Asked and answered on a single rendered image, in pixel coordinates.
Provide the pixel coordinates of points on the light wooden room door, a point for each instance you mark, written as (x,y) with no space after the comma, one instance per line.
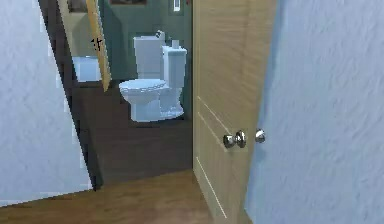
(226,83)

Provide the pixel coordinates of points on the silver round door knob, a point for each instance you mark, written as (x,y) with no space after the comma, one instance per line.
(235,139)
(260,136)

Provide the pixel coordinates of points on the white toilet paper roll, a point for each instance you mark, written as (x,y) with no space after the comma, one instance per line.
(175,43)

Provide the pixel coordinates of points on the white bathtub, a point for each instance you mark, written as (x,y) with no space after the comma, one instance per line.
(87,68)

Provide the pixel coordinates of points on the white wall switch plate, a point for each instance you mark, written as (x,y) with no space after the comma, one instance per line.
(177,4)

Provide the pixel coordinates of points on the dark framed wall picture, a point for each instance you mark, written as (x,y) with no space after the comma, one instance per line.
(77,5)
(128,2)

